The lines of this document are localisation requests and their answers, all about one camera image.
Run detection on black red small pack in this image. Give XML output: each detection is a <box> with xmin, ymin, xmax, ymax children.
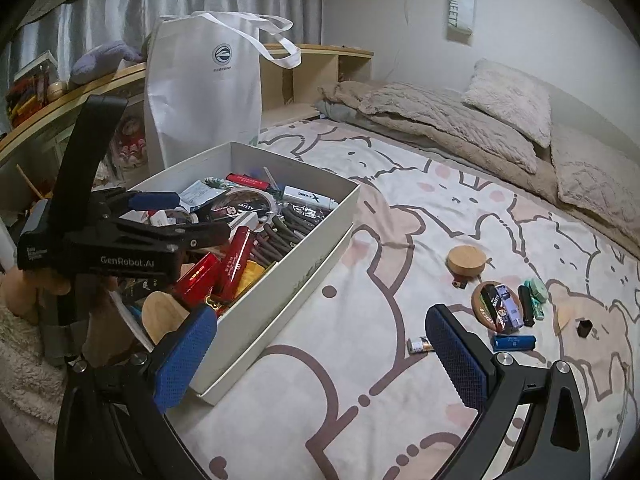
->
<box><xmin>480</xmin><ymin>284</ymin><xmax>503</xmax><ymax>331</ymax></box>

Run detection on grey curtain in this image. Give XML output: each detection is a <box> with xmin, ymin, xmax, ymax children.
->
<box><xmin>10</xmin><ymin>0</ymin><xmax>326</xmax><ymax>91</ymax></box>

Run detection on cartoon bear printed bed sheet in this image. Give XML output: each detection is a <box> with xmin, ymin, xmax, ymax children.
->
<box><xmin>165</xmin><ymin>120</ymin><xmax>640</xmax><ymax>480</ymax></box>

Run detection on small wooden lid jar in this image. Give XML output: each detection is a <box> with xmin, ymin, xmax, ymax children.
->
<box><xmin>446</xmin><ymin>245</ymin><xmax>488</xmax><ymax>281</ymax></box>

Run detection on white hanging wall pouch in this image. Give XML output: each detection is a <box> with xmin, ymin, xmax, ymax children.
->
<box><xmin>446</xmin><ymin>0</ymin><xmax>477</xmax><ymax>46</ymax></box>

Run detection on wooden bedside shelf unit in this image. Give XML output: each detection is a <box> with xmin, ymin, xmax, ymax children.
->
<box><xmin>0</xmin><ymin>42</ymin><xmax>376</xmax><ymax>221</ymax></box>

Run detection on blue battery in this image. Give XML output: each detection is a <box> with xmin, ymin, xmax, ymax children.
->
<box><xmin>491</xmin><ymin>334</ymin><xmax>537</xmax><ymax>352</ymax></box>

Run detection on black lighter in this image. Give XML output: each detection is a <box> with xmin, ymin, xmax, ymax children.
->
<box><xmin>517</xmin><ymin>285</ymin><xmax>535</xmax><ymax>328</ymax></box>

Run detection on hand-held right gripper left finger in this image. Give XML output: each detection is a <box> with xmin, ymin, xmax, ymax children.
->
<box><xmin>54</xmin><ymin>303</ymin><xmax>219</xmax><ymax>480</ymax></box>

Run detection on thin metal wire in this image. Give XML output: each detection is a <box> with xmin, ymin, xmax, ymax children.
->
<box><xmin>611</xmin><ymin>372</ymin><xmax>631</xmax><ymax>461</ymax></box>

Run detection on beige quilt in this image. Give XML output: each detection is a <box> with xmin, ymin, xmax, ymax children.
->
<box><xmin>320</xmin><ymin>80</ymin><xmax>561</xmax><ymax>201</ymax></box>

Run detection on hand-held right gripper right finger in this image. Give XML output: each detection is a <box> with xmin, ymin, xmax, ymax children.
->
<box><xmin>424</xmin><ymin>303</ymin><xmax>592</xmax><ymax>480</ymax></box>

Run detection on black round tape roll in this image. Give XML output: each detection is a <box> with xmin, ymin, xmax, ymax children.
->
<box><xmin>210</xmin><ymin>191</ymin><xmax>276</xmax><ymax>226</ymax></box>

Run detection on purple white small pack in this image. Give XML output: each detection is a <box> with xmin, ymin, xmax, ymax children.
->
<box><xmin>495</xmin><ymin>285</ymin><xmax>523</xmax><ymax>335</ymax></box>

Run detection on person's left hand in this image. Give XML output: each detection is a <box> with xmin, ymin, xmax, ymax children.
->
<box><xmin>0</xmin><ymin>269</ymin><xmax>151</xmax><ymax>361</ymax></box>

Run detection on clear case of coloured items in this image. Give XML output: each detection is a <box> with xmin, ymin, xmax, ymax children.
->
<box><xmin>5</xmin><ymin>50</ymin><xmax>61</xmax><ymax>128</ymax></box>

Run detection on mint green small case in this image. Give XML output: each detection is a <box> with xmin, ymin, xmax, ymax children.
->
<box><xmin>529</xmin><ymin>280</ymin><xmax>548</xmax><ymax>318</ymax></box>

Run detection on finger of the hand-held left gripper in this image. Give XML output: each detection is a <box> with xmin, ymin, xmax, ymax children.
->
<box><xmin>92</xmin><ymin>186</ymin><xmax>182</xmax><ymax>221</ymax></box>
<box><xmin>107</xmin><ymin>212</ymin><xmax>232</xmax><ymax>253</ymax></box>

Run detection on beige quilted pillow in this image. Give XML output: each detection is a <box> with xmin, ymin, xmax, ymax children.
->
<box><xmin>550</xmin><ymin>125</ymin><xmax>640</xmax><ymax>246</ymax></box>

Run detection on doll in red dress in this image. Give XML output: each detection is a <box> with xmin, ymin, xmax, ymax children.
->
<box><xmin>112</xmin><ymin>115</ymin><xmax>148</xmax><ymax>171</ymax></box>

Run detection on white printed small box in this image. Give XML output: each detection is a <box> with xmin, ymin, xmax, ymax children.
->
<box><xmin>282</xmin><ymin>185</ymin><xmax>338</xmax><ymax>211</ymax></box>

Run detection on person's left forearm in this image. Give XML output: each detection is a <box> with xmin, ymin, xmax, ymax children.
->
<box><xmin>0</xmin><ymin>305</ymin><xmax>71</xmax><ymax>426</ymax></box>

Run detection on white cardboard box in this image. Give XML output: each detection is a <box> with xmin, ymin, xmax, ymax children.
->
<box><xmin>125</xmin><ymin>141</ymin><xmax>362</xmax><ymax>406</ymax></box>

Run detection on purple plush toy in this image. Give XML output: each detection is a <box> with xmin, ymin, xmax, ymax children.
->
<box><xmin>69</xmin><ymin>40</ymin><xmax>146</xmax><ymax>88</ymax></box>

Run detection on white tote bag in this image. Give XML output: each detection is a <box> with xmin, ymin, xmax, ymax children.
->
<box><xmin>144</xmin><ymin>10</ymin><xmax>302</xmax><ymax>173</ymax></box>

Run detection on bundle of dark sticks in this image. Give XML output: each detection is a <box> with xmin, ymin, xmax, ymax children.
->
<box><xmin>250</xmin><ymin>210</ymin><xmax>326</xmax><ymax>268</ymax></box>

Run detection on grey folded cloth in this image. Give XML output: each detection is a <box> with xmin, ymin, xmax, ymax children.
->
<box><xmin>315</xmin><ymin>97</ymin><xmax>351</xmax><ymax>121</ymax></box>

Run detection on thin wooden stick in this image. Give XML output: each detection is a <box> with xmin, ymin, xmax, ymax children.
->
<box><xmin>15</xmin><ymin>162</ymin><xmax>48</xmax><ymax>201</ymax></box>

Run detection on light fluffy pillow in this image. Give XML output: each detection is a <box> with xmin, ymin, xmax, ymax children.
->
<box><xmin>461</xmin><ymin>58</ymin><xmax>552</xmax><ymax>148</ymax></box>

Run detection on wooden oval piece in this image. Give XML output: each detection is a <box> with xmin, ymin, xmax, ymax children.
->
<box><xmin>141</xmin><ymin>290</ymin><xmax>191</xmax><ymax>346</ymax></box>

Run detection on grey sachet packet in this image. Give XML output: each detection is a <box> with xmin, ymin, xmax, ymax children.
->
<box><xmin>177</xmin><ymin>182</ymin><xmax>221</xmax><ymax>213</ymax></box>

